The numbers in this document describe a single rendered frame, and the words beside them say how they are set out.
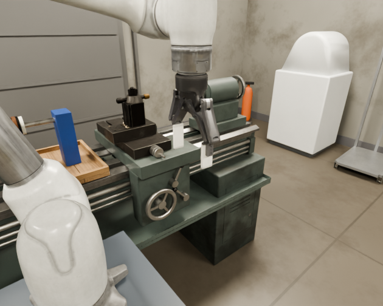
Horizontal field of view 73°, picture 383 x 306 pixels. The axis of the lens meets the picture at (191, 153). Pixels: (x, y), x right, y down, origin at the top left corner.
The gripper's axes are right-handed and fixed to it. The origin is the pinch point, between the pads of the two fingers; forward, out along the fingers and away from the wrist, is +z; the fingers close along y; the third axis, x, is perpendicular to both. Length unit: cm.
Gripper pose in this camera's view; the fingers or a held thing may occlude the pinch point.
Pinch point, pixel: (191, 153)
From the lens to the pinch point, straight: 67.9
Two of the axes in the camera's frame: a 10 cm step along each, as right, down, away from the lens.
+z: 0.0, 9.0, 4.3
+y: 5.3, 3.7, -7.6
